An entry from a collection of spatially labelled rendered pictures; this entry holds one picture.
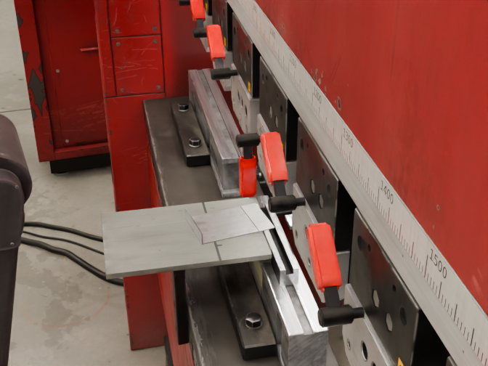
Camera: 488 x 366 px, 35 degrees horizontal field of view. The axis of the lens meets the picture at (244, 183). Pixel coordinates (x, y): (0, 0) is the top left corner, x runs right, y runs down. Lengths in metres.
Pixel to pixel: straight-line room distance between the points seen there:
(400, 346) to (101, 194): 2.83
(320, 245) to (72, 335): 2.00
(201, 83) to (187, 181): 0.34
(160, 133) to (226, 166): 0.34
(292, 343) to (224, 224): 0.27
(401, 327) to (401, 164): 0.13
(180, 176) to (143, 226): 0.41
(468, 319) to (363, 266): 0.20
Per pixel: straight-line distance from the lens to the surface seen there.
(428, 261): 0.57
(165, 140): 1.87
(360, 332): 0.74
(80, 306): 2.78
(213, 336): 1.27
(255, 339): 1.22
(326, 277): 0.71
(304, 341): 1.14
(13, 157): 0.63
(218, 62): 1.23
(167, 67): 2.07
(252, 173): 1.06
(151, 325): 2.51
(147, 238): 1.28
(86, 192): 3.43
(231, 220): 1.31
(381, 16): 0.62
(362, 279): 0.72
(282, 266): 1.21
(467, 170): 0.50
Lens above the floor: 1.71
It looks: 30 degrees down
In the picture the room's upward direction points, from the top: straight up
